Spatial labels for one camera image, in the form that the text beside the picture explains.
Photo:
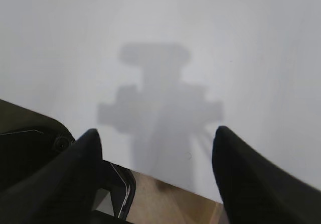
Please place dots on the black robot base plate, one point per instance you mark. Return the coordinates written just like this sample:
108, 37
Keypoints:
29, 141

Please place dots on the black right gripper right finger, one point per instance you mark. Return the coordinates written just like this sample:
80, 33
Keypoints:
254, 190

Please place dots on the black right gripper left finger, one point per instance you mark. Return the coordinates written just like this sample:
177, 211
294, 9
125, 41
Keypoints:
61, 192

